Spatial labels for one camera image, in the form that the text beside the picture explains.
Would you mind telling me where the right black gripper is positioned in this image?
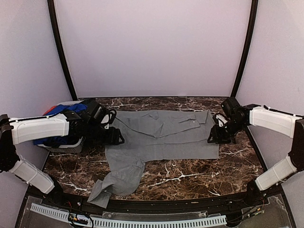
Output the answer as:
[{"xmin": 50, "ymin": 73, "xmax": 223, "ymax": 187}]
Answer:
[{"xmin": 208, "ymin": 118, "xmax": 246, "ymax": 143}]

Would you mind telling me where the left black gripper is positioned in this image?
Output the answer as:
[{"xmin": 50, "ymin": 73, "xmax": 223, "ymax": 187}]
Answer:
[{"xmin": 85, "ymin": 121, "xmax": 124, "ymax": 145}]

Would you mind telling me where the grey button shirt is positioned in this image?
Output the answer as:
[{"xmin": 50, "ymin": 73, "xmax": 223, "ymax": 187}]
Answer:
[{"xmin": 88, "ymin": 110, "xmax": 219, "ymax": 208}]

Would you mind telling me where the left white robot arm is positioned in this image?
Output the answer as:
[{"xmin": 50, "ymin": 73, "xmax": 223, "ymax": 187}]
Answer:
[{"xmin": 0, "ymin": 99, "xmax": 124, "ymax": 207}]

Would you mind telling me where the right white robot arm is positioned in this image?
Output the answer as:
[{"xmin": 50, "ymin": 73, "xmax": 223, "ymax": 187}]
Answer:
[{"xmin": 208, "ymin": 97, "xmax": 304, "ymax": 206}]

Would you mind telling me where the grey laundry basket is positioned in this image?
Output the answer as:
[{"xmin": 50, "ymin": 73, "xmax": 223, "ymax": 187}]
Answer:
[{"xmin": 33, "ymin": 101, "xmax": 86, "ymax": 153}]

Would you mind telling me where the blue printed t-shirt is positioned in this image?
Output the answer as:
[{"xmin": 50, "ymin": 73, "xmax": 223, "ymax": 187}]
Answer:
[{"xmin": 33, "ymin": 103, "xmax": 87, "ymax": 148}]

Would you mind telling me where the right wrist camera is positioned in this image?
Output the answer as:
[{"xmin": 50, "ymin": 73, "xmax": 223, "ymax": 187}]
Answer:
[{"xmin": 213, "ymin": 113, "xmax": 228, "ymax": 127}]

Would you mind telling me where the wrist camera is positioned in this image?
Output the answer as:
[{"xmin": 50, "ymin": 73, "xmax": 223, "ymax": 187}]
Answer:
[
  {"xmin": 213, "ymin": 113, "xmax": 228, "ymax": 127},
  {"xmin": 100, "ymin": 109, "xmax": 117, "ymax": 129}
]

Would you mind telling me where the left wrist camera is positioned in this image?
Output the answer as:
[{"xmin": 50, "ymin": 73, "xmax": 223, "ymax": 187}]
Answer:
[{"xmin": 100, "ymin": 109, "xmax": 117, "ymax": 129}]

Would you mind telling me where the black curved front rail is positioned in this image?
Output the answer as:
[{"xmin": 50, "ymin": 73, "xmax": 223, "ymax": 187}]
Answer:
[{"xmin": 26, "ymin": 182, "xmax": 283, "ymax": 217}]

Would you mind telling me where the white slotted cable duct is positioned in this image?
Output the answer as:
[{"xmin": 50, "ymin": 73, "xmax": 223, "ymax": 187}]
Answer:
[{"xmin": 30, "ymin": 203, "xmax": 227, "ymax": 228}]

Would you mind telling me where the right black frame post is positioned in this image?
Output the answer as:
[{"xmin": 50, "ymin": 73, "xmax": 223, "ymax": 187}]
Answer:
[{"xmin": 230, "ymin": 0, "xmax": 258, "ymax": 97}]

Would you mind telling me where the black frame post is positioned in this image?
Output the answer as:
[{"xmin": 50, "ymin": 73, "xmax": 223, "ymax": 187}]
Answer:
[
  {"xmin": 47, "ymin": 0, "xmax": 78, "ymax": 101},
  {"xmin": 230, "ymin": 0, "xmax": 258, "ymax": 97}
]

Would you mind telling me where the left black frame post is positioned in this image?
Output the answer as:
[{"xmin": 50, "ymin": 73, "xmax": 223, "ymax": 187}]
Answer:
[{"xmin": 47, "ymin": 0, "xmax": 78, "ymax": 101}]

